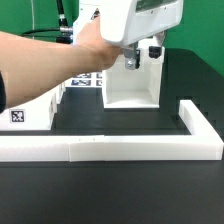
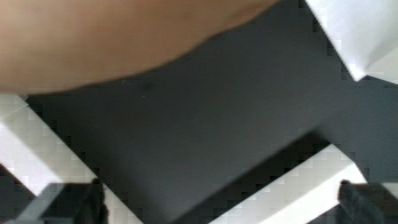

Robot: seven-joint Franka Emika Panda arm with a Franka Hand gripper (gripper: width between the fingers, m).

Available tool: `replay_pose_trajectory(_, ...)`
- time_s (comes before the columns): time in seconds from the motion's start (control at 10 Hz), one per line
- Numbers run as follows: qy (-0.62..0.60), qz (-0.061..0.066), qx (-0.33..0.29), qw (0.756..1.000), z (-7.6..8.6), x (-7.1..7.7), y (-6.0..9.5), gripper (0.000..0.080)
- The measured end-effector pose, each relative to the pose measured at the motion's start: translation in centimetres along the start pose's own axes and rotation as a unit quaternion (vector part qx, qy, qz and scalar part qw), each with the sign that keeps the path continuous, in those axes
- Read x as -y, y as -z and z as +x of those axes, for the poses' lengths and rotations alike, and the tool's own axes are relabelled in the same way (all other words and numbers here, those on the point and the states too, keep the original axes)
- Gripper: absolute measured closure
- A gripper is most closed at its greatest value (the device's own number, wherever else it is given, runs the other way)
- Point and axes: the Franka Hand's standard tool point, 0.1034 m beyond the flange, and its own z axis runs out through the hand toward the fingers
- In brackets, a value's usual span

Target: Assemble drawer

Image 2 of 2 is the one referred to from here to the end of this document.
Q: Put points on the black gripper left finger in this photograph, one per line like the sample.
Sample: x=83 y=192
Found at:
x=71 y=204

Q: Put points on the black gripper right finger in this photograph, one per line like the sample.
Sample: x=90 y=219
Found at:
x=369 y=202

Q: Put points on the white drawer cabinet box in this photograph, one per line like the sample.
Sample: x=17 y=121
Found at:
x=360 y=23

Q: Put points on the white L-shaped fence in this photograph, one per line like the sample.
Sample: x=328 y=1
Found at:
x=302 y=195

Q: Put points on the white front drawer tray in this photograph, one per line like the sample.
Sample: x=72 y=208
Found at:
x=37 y=156

